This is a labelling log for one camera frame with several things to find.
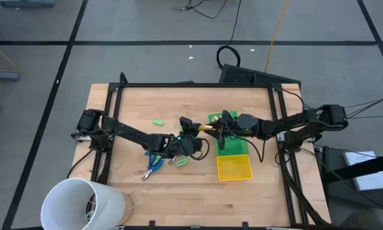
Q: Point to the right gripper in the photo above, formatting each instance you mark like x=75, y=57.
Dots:
x=231, y=126

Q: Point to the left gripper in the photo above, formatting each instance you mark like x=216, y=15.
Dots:
x=186, y=124

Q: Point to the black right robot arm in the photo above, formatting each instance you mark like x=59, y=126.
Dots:
x=290, y=123

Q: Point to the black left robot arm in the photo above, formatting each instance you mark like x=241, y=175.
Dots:
x=130, y=132

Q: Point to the small green plastic basket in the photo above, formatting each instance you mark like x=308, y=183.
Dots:
x=232, y=113

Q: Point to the medium green plastic basket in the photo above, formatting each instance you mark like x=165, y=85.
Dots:
x=239, y=148

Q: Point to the yellow plastic basket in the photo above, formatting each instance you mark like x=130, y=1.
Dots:
x=234, y=167

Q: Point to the black mesh computer case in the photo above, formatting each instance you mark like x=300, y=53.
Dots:
x=242, y=75

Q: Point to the black metal beam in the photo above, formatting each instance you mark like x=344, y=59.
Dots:
x=354, y=169

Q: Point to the black side table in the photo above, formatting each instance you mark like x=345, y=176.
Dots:
x=341, y=204

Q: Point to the white booklet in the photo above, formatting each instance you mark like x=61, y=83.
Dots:
x=371, y=182

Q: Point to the grey stand foot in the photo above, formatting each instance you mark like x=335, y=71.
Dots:
x=25, y=3
x=2, y=76

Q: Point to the black aluminium table frame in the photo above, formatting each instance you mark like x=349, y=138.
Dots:
x=194, y=85

